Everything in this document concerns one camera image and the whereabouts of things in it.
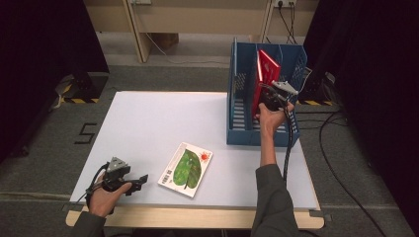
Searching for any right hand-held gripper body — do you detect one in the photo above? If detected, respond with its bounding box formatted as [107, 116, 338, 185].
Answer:
[261, 80, 300, 112]

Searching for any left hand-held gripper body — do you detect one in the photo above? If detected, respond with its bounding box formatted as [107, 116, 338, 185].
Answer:
[102, 156, 133, 193]

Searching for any red sticker-print book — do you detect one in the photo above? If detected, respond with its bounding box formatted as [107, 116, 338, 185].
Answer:
[251, 48, 283, 119]

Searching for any white book with green leaf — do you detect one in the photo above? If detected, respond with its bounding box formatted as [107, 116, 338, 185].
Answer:
[157, 141, 214, 198]

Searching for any blue plastic file rack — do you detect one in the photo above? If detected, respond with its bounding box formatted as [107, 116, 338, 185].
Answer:
[225, 37, 309, 148]

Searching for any person's right hand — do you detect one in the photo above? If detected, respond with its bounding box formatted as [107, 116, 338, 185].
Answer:
[256, 102, 295, 135]

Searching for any person's left hand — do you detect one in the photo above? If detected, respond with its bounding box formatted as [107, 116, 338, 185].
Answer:
[87, 182, 133, 218]

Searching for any yellow black hazard tape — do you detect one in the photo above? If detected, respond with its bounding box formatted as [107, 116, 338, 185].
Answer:
[295, 99, 334, 107]
[60, 83, 101, 105]

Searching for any black tape number mark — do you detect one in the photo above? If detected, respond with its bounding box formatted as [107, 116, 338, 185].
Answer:
[73, 122, 99, 145]

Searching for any black stand base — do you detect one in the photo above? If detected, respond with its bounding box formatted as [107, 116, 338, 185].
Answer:
[72, 71, 111, 101]

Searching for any black curtain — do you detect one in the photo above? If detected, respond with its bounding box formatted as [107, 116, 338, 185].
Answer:
[0, 0, 110, 164]
[301, 0, 419, 228]

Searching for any brown cardboard box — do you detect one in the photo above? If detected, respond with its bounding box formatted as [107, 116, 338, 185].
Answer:
[149, 33, 181, 50]

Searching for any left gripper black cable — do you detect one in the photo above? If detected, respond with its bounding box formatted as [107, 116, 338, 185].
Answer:
[84, 162, 111, 205]

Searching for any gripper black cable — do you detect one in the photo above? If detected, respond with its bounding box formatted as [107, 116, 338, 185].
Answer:
[84, 162, 111, 205]
[281, 108, 296, 186]

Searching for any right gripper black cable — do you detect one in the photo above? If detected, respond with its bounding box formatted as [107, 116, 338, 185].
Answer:
[281, 108, 296, 186]

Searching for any black power cable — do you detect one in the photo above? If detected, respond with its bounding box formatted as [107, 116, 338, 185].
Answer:
[278, 2, 294, 43]
[289, 2, 297, 45]

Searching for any long black floor cable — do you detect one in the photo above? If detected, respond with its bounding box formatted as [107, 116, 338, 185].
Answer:
[318, 111, 389, 237]

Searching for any white floor cable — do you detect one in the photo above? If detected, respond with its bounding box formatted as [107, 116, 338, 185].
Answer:
[144, 33, 230, 66]

